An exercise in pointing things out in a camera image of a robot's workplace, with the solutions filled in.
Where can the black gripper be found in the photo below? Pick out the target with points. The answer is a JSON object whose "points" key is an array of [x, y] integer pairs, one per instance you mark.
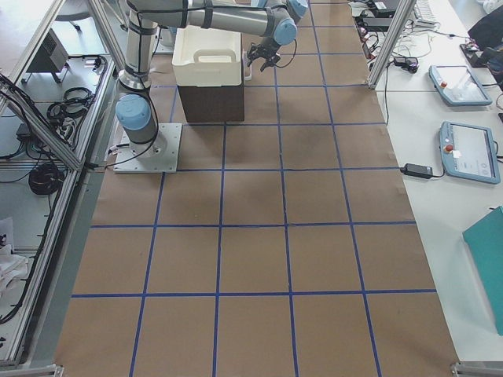
{"points": [[266, 52]]}

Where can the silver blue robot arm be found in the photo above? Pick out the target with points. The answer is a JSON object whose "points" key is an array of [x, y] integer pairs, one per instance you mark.
{"points": [[270, 23]]}

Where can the brown wooden drawer cabinet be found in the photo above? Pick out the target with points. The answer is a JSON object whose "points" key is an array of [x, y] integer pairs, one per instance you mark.
{"points": [[215, 104]]}

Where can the white plastic storage box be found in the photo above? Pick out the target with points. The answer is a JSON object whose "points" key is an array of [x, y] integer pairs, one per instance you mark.
{"points": [[207, 57]]}

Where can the far blue teach pendant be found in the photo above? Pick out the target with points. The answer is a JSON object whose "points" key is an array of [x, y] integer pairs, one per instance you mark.
{"points": [[458, 86]]}

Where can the blue teach pendant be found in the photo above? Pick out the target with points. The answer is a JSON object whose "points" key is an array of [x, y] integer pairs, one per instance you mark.
{"points": [[468, 152], [458, 86]]}

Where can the black small power adapter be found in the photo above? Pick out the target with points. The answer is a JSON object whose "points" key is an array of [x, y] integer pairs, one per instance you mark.
{"points": [[417, 171]]}

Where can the near blue teach pendant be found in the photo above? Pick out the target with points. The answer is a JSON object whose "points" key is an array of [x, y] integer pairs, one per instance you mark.
{"points": [[468, 152]]}

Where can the grey metal box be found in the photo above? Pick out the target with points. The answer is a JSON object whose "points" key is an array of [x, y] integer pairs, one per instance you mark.
{"points": [[51, 57]]}

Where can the teal box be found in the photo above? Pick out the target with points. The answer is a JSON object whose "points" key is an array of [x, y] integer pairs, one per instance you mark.
{"points": [[484, 239]]}

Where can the crumpled white cloth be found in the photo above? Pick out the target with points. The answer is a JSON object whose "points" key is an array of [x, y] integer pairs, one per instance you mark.
{"points": [[14, 267]]}

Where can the aluminium frame post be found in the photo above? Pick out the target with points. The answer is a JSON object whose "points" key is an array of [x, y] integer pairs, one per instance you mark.
{"points": [[403, 11]]}

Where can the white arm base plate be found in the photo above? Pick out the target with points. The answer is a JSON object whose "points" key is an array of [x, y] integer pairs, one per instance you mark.
{"points": [[161, 157]]}

